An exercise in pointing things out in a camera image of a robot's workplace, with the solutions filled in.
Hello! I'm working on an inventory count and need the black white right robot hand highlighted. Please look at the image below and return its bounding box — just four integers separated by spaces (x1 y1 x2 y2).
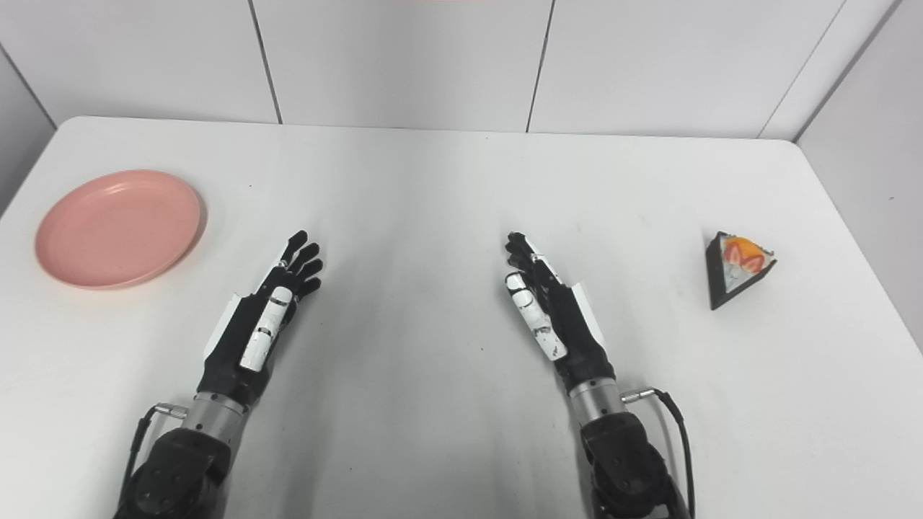
504 231 618 395

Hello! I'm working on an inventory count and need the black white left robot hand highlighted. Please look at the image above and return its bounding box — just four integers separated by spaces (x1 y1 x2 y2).
196 230 324 409

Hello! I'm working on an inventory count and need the pink round plate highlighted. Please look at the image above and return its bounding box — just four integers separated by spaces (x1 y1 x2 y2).
34 169 203 290

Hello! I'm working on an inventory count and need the black triangular sandwich toy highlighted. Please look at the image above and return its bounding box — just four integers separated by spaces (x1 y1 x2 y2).
706 231 778 311

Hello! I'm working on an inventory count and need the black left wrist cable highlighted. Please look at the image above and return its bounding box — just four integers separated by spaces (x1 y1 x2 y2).
119 402 190 505

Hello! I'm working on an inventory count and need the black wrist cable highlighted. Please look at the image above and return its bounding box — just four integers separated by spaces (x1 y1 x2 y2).
622 387 697 519
119 402 190 505

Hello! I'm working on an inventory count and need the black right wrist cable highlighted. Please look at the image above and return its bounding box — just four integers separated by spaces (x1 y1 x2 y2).
622 387 697 519

